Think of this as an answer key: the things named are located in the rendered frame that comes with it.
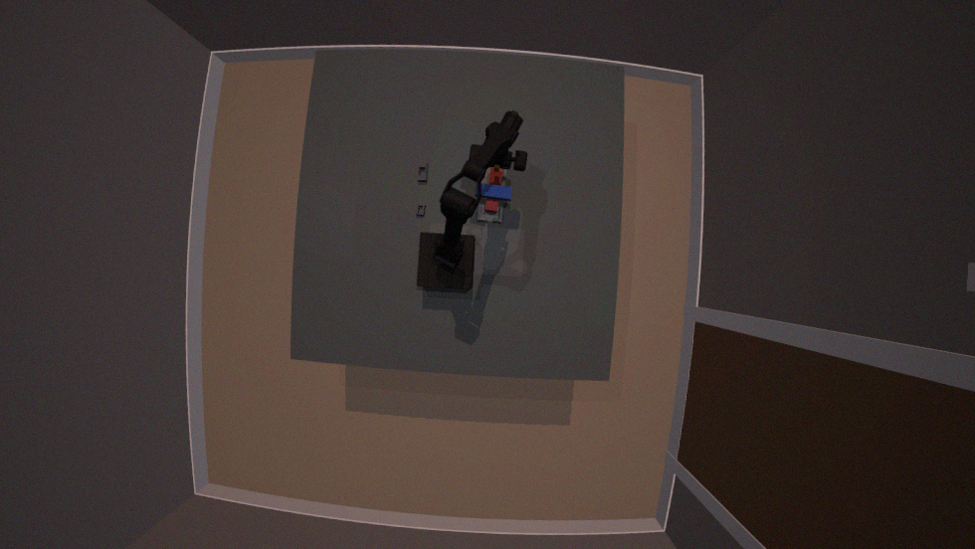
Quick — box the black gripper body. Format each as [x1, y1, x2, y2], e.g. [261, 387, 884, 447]
[469, 145, 527, 171]

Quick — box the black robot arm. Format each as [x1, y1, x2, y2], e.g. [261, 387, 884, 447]
[432, 110, 523, 270]

